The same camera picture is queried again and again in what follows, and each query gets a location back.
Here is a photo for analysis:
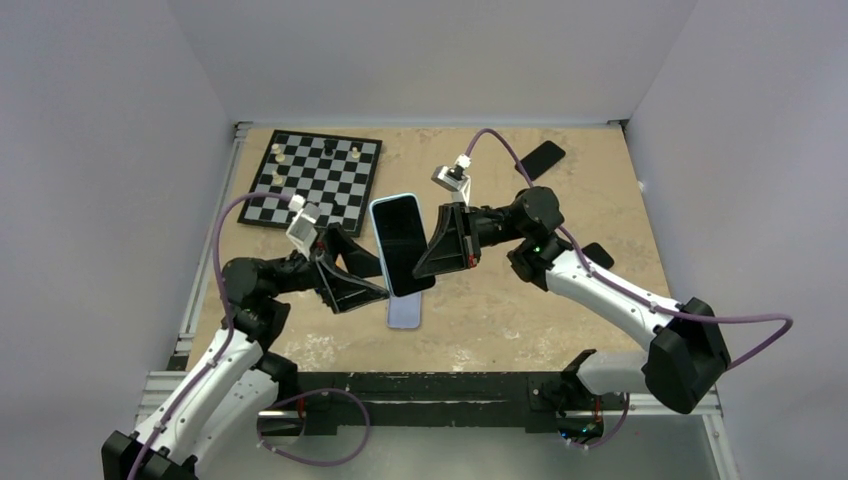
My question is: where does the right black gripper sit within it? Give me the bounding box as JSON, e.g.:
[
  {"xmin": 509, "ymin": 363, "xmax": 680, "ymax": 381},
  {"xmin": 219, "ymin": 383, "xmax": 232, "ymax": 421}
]
[{"xmin": 413, "ymin": 201, "xmax": 527, "ymax": 280}]

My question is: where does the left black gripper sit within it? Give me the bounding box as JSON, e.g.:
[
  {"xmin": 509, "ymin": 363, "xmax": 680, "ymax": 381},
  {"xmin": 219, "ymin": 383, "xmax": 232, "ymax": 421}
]
[{"xmin": 269, "ymin": 221, "xmax": 393, "ymax": 311}]

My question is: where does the lilac phone case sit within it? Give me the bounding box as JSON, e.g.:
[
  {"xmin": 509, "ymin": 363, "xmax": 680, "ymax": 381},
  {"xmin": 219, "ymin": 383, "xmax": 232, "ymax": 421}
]
[{"xmin": 386, "ymin": 292, "xmax": 422, "ymax": 330}]

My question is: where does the black phone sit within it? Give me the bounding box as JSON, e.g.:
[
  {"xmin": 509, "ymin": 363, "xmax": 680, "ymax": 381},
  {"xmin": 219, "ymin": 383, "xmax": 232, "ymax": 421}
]
[{"xmin": 515, "ymin": 140, "xmax": 566, "ymax": 182}]

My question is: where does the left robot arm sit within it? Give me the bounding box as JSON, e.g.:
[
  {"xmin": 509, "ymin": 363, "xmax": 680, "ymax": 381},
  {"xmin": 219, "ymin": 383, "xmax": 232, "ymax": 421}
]
[{"xmin": 101, "ymin": 224, "xmax": 389, "ymax": 479}]

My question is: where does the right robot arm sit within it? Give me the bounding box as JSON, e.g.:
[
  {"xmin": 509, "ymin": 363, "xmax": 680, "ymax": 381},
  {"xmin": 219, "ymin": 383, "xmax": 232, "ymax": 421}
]
[{"xmin": 412, "ymin": 187, "xmax": 731, "ymax": 414}]

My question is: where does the phone in dark case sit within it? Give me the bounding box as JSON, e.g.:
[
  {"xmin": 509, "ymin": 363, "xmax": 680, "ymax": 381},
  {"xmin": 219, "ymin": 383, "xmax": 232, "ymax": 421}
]
[{"xmin": 581, "ymin": 242, "xmax": 615, "ymax": 270}]

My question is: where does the black chess piece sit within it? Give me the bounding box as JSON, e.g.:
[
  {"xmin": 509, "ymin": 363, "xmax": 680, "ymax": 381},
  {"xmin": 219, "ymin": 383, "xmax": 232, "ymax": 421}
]
[
  {"xmin": 331, "ymin": 200, "xmax": 346, "ymax": 216},
  {"xmin": 323, "ymin": 139, "xmax": 337, "ymax": 156}
]

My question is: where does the black white chessboard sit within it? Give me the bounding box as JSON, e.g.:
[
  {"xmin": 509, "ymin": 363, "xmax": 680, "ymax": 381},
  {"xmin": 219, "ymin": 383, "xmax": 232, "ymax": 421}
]
[{"xmin": 237, "ymin": 129, "xmax": 383, "ymax": 238}]

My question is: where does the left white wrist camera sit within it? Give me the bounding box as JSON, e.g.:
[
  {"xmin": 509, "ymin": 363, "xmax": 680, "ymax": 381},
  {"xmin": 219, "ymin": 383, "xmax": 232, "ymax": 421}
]
[{"xmin": 286, "ymin": 195, "xmax": 321, "ymax": 257}]

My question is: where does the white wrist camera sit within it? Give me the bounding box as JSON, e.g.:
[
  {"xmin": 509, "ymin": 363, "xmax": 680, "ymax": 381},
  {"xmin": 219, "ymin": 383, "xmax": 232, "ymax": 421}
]
[
  {"xmin": 431, "ymin": 154, "xmax": 471, "ymax": 205},
  {"xmin": 286, "ymin": 195, "xmax": 321, "ymax": 257}
]

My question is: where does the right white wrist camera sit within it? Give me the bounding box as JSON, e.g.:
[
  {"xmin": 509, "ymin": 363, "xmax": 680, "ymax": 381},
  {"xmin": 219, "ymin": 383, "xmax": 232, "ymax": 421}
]
[{"xmin": 431, "ymin": 154, "xmax": 471, "ymax": 205}]

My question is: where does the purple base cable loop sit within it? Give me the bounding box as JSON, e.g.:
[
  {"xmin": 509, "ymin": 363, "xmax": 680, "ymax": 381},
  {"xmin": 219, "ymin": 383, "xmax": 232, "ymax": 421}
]
[{"xmin": 255, "ymin": 388, "xmax": 372, "ymax": 468}]

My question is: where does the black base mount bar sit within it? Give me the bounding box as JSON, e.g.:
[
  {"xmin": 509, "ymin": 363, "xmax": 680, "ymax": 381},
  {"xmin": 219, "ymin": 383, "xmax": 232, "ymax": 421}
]
[{"xmin": 251, "ymin": 370, "xmax": 627, "ymax": 439}]

